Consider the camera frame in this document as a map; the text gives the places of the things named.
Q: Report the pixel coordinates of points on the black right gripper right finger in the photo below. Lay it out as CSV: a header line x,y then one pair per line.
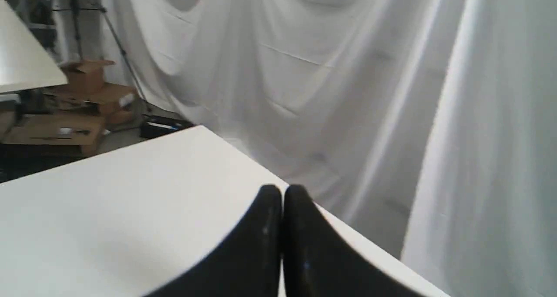
x,y
324,257

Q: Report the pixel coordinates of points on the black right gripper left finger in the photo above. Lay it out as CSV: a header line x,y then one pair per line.
x,y
246,263

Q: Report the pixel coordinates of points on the black case on floor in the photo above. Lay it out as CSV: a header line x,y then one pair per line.
x,y
154,126

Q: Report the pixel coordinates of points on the white fabric backdrop curtain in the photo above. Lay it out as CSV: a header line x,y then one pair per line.
x,y
428,126

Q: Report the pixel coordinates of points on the flat cardboard boxes pile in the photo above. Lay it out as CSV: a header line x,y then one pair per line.
x,y
76,125

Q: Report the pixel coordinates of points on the small open cardboard box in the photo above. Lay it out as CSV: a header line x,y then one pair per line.
x,y
86,76

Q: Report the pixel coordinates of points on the white side table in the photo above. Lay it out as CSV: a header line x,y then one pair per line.
x,y
24,63

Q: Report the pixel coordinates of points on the black tripod stand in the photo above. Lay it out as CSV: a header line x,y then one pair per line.
x,y
82,31

